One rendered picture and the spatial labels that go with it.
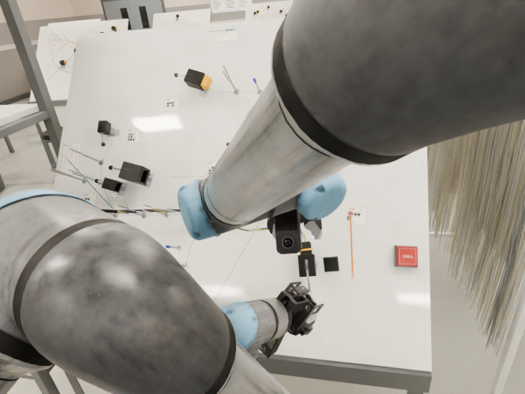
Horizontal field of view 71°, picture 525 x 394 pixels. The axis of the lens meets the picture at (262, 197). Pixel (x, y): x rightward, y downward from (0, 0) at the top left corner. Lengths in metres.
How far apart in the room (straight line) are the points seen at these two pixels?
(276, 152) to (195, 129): 0.99
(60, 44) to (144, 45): 4.13
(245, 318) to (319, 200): 0.23
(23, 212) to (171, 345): 0.18
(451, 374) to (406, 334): 1.19
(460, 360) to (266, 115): 2.15
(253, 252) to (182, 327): 0.80
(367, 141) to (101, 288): 0.20
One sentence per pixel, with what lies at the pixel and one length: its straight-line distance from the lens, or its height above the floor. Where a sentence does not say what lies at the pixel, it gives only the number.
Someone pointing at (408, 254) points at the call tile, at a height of 1.11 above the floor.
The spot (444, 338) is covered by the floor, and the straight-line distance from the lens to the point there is 2.38.
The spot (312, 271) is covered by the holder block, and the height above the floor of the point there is 1.10.
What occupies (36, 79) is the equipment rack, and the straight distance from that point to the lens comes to 1.49.
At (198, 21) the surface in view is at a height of 1.45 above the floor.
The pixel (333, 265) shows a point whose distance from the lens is 1.03.
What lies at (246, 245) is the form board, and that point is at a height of 1.09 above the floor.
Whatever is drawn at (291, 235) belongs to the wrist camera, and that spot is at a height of 1.34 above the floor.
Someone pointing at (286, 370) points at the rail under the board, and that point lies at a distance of 1.11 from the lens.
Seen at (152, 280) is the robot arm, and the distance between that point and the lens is 0.28.
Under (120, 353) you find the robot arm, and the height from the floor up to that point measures 1.52.
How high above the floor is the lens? 1.72
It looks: 28 degrees down
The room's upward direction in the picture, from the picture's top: 5 degrees counter-clockwise
